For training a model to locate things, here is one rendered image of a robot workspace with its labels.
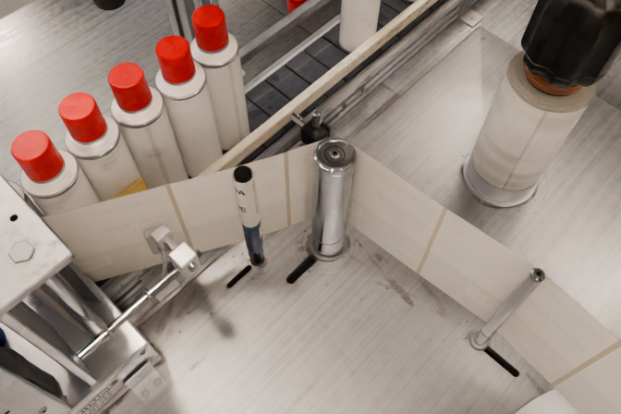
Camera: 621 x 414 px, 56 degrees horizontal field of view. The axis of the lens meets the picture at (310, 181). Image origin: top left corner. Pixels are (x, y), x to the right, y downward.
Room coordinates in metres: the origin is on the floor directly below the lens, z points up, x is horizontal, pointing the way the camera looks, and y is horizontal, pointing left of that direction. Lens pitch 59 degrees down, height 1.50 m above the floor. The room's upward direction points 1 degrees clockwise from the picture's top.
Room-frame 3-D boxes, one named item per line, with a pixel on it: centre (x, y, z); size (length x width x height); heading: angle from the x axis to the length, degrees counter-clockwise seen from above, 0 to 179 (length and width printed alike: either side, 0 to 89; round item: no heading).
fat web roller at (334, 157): (0.29, -0.02, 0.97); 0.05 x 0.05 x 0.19
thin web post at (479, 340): (0.18, -0.18, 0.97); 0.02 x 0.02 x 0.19
